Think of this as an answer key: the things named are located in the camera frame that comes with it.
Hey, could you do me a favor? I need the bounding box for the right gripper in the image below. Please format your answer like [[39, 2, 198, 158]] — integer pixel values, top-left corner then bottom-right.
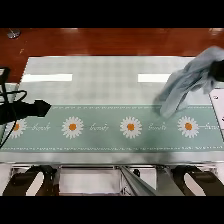
[[208, 59, 224, 83]]

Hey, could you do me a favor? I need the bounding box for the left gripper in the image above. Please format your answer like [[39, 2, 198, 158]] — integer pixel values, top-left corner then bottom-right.
[[32, 98, 53, 118]]

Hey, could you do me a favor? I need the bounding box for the grey garment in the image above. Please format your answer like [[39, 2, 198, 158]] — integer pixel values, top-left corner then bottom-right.
[[152, 45, 224, 120]]

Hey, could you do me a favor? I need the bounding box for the black cable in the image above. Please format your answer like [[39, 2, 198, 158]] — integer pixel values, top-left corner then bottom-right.
[[0, 88, 29, 148]]

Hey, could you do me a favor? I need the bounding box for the silver frame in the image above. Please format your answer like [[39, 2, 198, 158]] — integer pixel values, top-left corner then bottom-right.
[[0, 161, 224, 197]]

